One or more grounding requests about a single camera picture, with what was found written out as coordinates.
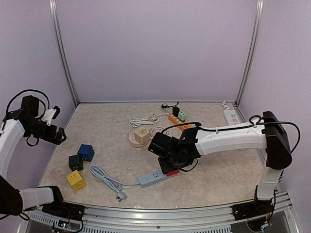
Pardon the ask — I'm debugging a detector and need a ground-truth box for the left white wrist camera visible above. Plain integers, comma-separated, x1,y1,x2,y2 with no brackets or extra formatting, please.
41,105,61,126

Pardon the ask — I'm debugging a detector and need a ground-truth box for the pink round power strip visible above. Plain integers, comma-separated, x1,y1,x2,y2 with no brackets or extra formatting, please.
128,126,164,148

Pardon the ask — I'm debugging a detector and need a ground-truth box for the white power strip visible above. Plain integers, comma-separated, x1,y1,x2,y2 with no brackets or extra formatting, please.
221,100,241,125

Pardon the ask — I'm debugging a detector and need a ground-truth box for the right aluminium frame post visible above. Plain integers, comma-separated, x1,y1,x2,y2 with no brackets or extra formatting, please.
235,0,264,107

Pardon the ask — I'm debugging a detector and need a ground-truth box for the aluminium frame post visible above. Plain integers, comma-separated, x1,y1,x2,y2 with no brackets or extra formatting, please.
49,0,80,107
235,0,264,107

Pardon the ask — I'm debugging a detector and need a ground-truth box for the orange power strip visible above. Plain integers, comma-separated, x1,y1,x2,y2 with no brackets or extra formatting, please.
128,112,195,133

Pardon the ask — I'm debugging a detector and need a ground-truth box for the left aluminium frame post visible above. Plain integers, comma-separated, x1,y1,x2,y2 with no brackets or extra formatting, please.
49,0,80,107

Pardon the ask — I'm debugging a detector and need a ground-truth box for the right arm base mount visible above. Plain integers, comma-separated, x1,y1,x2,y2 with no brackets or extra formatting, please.
232,202,273,221

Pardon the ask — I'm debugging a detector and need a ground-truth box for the blue cube socket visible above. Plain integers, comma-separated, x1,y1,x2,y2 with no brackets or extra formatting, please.
78,144,95,162

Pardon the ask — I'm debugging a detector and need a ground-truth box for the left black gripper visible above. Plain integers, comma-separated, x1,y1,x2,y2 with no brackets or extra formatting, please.
26,118,66,145

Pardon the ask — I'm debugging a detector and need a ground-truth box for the red cube socket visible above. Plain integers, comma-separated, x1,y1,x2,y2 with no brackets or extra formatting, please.
166,169,180,177

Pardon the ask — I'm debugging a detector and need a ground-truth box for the blue-grey power strip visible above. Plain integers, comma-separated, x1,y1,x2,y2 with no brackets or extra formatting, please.
89,165,169,202

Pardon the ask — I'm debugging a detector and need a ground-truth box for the beige plug adapter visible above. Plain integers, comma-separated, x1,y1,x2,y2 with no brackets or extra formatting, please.
134,127,150,145

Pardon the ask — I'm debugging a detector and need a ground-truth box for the mint green plug adapter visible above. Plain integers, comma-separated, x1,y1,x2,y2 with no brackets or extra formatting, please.
178,111,187,122

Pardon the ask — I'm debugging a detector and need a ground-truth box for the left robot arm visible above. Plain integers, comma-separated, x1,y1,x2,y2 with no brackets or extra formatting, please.
0,95,68,219

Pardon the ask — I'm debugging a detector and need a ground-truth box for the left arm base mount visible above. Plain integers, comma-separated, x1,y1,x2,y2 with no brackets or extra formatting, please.
42,202,85,221

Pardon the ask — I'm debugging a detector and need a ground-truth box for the yellow cube socket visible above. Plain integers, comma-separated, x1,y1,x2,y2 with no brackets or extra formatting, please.
67,170,86,192

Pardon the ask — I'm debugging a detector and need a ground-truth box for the aluminium front rail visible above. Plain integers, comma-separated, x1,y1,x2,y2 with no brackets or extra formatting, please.
27,192,301,233

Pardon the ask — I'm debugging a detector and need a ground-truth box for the dark green cube socket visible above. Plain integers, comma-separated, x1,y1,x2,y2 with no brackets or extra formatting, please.
69,154,84,172

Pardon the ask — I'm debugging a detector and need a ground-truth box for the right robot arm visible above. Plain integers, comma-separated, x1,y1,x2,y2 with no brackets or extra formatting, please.
148,111,293,216

